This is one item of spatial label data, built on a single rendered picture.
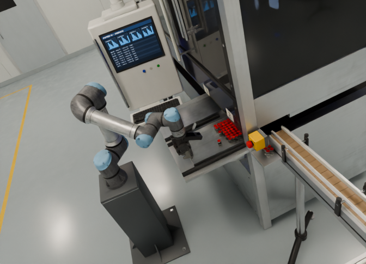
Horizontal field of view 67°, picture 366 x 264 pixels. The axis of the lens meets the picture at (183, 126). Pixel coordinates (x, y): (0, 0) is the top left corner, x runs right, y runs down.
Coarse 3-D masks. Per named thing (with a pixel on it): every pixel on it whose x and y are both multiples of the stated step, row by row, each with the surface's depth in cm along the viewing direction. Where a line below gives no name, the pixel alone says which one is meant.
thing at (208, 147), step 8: (200, 128) 177; (208, 128) 179; (208, 136) 174; (216, 136) 172; (192, 144) 172; (200, 144) 170; (208, 144) 169; (216, 144) 167; (224, 144) 165; (240, 144) 159; (200, 152) 165; (208, 152) 163; (216, 152) 162; (192, 160) 162; (200, 160) 161
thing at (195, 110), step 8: (200, 96) 205; (208, 96) 207; (184, 104) 204; (192, 104) 205; (200, 104) 202; (208, 104) 200; (216, 104) 197; (184, 112) 200; (192, 112) 197; (200, 112) 195; (208, 112) 192; (216, 112) 185; (184, 120) 193; (192, 120) 190; (200, 120) 184
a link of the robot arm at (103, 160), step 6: (102, 150) 170; (108, 150) 171; (96, 156) 168; (102, 156) 166; (108, 156) 165; (114, 156) 170; (96, 162) 165; (102, 162) 163; (108, 162) 165; (114, 162) 169; (96, 168) 167; (102, 168) 165; (108, 168) 166; (114, 168) 169; (102, 174) 169; (108, 174) 168; (114, 174) 170
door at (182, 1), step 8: (168, 0) 182; (184, 0) 151; (168, 8) 192; (184, 8) 158; (184, 16) 165; (176, 24) 191; (192, 24) 157; (176, 32) 200; (184, 40) 190; (192, 40) 171; (184, 48) 200; (192, 48) 179; (192, 56) 188; (200, 56) 169; (200, 64) 177
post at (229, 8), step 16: (224, 0) 104; (224, 16) 109; (240, 16) 110; (224, 32) 116; (240, 32) 113; (240, 48) 118; (240, 64) 122; (240, 80) 126; (240, 96) 132; (240, 112) 142; (256, 128) 147; (256, 160) 161; (256, 176) 170; (256, 192) 183
